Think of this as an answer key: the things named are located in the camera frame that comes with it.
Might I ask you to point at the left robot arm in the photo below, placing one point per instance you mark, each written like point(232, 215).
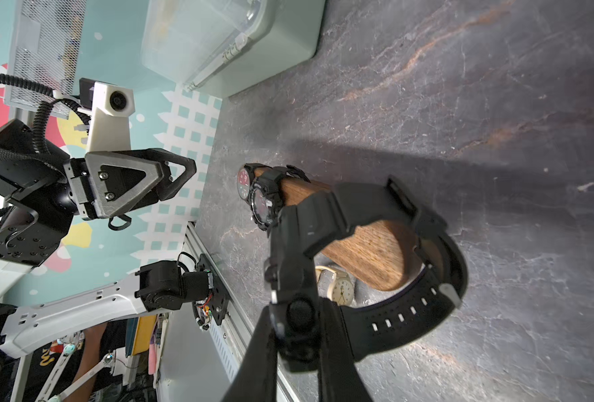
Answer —
point(38, 215)

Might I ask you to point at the chunky black sport watch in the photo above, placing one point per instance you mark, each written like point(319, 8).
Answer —
point(265, 197)

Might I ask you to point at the black round-face watch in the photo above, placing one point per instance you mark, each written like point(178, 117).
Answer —
point(409, 313)

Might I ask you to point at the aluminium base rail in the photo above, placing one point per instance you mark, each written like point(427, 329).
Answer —
point(232, 336)

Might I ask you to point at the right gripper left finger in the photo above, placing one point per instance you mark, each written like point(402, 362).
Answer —
point(256, 379)

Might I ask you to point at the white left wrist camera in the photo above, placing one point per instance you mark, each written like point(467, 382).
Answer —
point(109, 107)

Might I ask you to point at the translucent plastic storage box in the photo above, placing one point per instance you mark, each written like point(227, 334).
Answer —
point(223, 47)

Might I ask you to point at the wooden watch stand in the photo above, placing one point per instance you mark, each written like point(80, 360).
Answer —
point(380, 254)

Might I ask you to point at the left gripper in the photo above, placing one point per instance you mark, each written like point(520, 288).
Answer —
point(108, 184)

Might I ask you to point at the beige strap watch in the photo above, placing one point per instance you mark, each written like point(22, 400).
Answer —
point(342, 289)

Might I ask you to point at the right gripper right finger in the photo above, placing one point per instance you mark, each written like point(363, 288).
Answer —
point(338, 379)

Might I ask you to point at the black band watch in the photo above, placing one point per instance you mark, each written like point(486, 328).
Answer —
point(246, 176)

